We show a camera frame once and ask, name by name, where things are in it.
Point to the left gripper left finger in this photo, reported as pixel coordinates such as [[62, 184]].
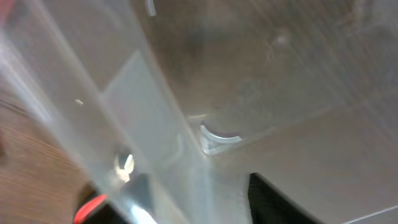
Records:
[[137, 201]]

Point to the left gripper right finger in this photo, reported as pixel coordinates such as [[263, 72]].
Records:
[[268, 205]]

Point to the red handled cutting pliers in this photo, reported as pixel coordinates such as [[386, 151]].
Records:
[[88, 201]]

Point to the clear plastic container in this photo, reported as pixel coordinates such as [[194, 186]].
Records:
[[200, 94]]

